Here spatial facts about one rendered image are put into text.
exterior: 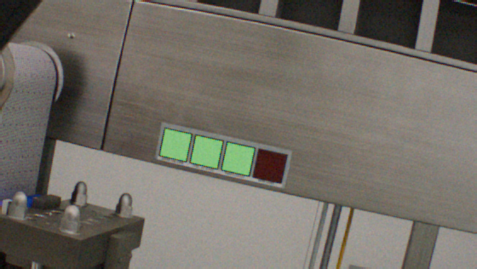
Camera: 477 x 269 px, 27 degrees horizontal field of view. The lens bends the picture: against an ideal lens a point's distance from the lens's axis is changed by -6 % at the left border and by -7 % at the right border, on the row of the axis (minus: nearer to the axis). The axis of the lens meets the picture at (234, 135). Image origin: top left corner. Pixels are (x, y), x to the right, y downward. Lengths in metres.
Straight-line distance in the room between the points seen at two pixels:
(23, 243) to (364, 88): 0.69
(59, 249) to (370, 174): 0.61
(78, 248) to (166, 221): 2.76
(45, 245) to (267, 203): 2.70
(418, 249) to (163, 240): 2.44
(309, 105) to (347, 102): 0.07
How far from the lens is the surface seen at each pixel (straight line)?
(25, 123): 1.81
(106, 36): 1.97
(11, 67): 1.69
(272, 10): 1.91
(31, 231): 1.64
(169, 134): 1.93
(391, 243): 4.24
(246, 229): 4.29
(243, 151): 1.90
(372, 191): 1.88
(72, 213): 1.64
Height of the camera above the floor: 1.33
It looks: 3 degrees down
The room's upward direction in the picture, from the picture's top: 12 degrees clockwise
